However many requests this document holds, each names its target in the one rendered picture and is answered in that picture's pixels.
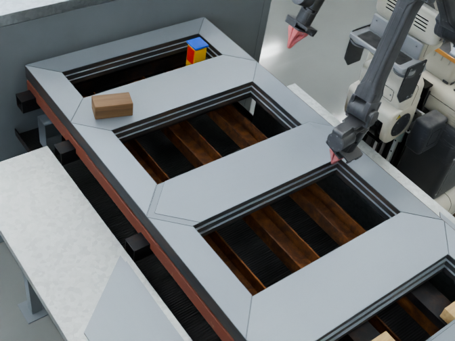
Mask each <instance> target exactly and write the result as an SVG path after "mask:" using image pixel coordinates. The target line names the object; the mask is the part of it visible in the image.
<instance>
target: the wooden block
mask: <svg viewBox="0 0 455 341"><path fill-rule="evenodd" d="M91 108H92V110H93V115H94V117H95V119H103V118H114V117H120V116H132V115H133V101H132V99H131V96H130V94H129V92H126V93H113V94H105V95H93V96H91Z"/></svg>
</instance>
